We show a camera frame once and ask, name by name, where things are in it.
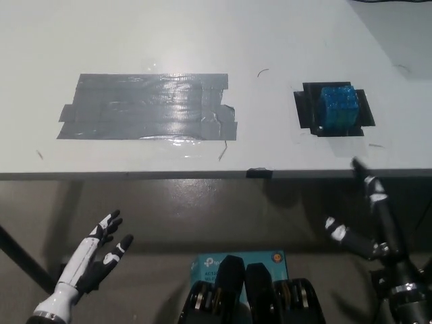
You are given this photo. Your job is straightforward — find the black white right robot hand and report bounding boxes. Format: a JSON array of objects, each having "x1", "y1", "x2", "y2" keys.
[{"x1": 325, "y1": 157, "x2": 427, "y2": 294}]

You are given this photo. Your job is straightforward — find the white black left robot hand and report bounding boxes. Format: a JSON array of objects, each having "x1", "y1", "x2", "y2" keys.
[{"x1": 33, "y1": 209, "x2": 134, "y2": 320}]

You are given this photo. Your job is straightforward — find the blue rubik's cube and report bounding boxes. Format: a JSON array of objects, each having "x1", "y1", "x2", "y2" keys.
[{"x1": 316, "y1": 86, "x2": 358, "y2": 131}]

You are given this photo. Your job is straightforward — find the black robot torso blocks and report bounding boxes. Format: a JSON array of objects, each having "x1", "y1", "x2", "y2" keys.
[{"x1": 180, "y1": 254, "x2": 327, "y2": 324}]

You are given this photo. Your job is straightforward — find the teal tp-link box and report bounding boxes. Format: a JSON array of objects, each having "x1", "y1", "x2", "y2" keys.
[{"x1": 189, "y1": 250, "x2": 288, "y2": 304}]

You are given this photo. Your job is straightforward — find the black tape square mark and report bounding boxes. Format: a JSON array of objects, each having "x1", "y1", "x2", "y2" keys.
[{"x1": 292, "y1": 80, "x2": 376, "y2": 138}]

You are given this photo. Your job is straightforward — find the grey duct tape patch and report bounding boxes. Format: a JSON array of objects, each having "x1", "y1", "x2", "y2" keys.
[{"x1": 55, "y1": 72, "x2": 239, "y2": 142}]

